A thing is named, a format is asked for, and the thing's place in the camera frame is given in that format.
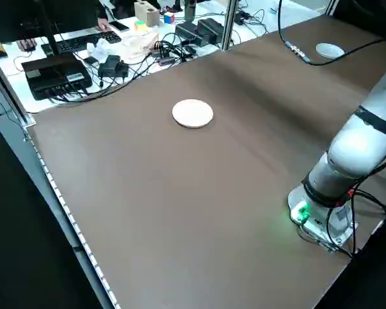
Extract black power adapter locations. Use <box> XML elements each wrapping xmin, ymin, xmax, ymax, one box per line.
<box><xmin>98</xmin><ymin>54</ymin><xmax>129</xmax><ymax>79</ymax></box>

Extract tangled black desk cables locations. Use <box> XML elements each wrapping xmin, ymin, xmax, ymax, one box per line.
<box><xmin>50</xmin><ymin>32</ymin><xmax>213</xmax><ymax>104</ymax></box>

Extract aluminium centre post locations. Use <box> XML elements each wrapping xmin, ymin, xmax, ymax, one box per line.
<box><xmin>221</xmin><ymin>0</ymin><xmax>237</xmax><ymax>52</ymax></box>

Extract aluminium table edge rail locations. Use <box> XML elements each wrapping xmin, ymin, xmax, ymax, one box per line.
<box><xmin>0</xmin><ymin>48</ymin><xmax>122</xmax><ymax>309</ymax></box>

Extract white ceramic saucer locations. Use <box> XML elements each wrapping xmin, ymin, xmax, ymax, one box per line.
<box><xmin>171</xmin><ymin>98</ymin><xmax>214</xmax><ymax>129</ymax></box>
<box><xmin>315</xmin><ymin>42</ymin><xmax>345</xmax><ymax>59</ymax></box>

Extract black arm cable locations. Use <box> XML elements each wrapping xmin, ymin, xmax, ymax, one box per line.
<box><xmin>324</xmin><ymin>151</ymin><xmax>386</xmax><ymax>260</ymax></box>

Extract wooden block with holes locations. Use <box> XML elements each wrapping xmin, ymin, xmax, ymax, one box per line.
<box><xmin>134</xmin><ymin>1</ymin><xmax>160</xmax><ymax>27</ymax></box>

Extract black cable with silver connector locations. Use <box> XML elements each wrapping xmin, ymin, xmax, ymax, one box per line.
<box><xmin>277</xmin><ymin>0</ymin><xmax>385</xmax><ymax>66</ymax></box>

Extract black computer monitor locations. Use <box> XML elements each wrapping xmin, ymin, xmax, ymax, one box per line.
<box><xmin>0</xmin><ymin>0</ymin><xmax>100</xmax><ymax>70</ymax></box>

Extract beige cloth bag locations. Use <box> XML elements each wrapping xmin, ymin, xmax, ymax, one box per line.
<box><xmin>117</xmin><ymin>27</ymin><xmax>160</xmax><ymax>64</ymax></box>

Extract crumpled white tissue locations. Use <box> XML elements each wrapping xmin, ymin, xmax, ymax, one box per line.
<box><xmin>86</xmin><ymin>38</ymin><xmax>112</xmax><ymax>62</ymax></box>

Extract dark cylinder bottle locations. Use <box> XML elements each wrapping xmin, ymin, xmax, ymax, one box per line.
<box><xmin>183</xmin><ymin>0</ymin><xmax>198</xmax><ymax>21</ymax></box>

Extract black dock box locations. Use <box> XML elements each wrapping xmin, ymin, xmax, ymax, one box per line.
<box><xmin>21</xmin><ymin>59</ymin><xmax>93</xmax><ymax>102</ymax></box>

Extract black keyboard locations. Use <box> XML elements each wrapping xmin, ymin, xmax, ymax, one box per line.
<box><xmin>41</xmin><ymin>30</ymin><xmax>122</xmax><ymax>55</ymax></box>

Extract black charger box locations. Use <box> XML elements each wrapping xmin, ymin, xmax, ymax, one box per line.
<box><xmin>198</xmin><ymin>18</ymin><xmax>226</xmax><ymax>41</ymax></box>
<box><xmin>175</xmin><ymin>21</ymin><xmax>203</xmax><ymax>46</ymax></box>

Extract black plug adapter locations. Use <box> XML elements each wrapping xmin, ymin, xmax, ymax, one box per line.
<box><xmin>233</xmin><ymin>9</ymin><xmax>250</xmax><ymax>25</ymax></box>

